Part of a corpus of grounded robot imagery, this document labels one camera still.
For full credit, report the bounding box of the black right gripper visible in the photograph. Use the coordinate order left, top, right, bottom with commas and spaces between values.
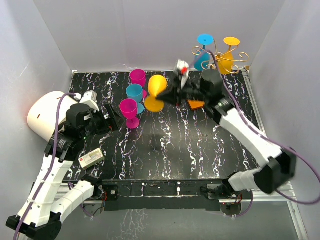
156, 75, 211, 108

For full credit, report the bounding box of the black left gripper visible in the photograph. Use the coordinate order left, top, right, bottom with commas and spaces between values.
80, 102, 125, 140

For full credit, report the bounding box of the pink wine glass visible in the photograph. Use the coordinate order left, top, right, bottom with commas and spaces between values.
129, 69, 147, 99
119, 98, 140, 129

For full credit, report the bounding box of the yellow wine glass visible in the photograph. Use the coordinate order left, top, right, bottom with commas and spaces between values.
144, 74, 168, 113
216, 36, 240, 75

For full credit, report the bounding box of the blue wine glass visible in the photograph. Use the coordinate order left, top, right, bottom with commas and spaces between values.
125, 84, 145, 114
192, 33, 214, 71

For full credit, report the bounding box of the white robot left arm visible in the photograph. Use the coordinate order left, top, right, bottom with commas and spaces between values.
6, 103, 124, 240

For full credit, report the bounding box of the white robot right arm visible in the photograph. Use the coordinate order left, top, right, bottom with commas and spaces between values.
156, 69, 297, 199

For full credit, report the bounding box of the small cardboard box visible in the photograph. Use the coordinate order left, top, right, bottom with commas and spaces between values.
78, 148, 104, 170

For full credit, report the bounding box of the white round container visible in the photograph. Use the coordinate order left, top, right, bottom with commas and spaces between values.
27, 91, 64, 143

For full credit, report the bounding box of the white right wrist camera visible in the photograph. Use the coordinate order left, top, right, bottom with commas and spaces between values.
174, 59, 190, 89

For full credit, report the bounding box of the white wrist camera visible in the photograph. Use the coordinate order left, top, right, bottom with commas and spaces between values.
73, 90, 100, 112
174, 59, 190, 89

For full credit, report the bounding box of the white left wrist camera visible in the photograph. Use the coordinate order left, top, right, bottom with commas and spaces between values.
73, 90, 100, 112

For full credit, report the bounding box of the gold wire glass rack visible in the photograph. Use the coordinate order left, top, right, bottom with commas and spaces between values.
192, 36, 250, 75

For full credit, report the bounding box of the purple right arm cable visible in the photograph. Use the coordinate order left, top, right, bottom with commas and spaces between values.
189, 49, 320, 218

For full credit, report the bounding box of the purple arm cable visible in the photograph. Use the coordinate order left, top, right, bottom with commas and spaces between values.
12, 92, 78, 240
189, 49, 320, 218

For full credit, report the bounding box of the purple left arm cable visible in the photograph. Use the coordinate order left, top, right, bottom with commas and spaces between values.
12, 92, 78, 240

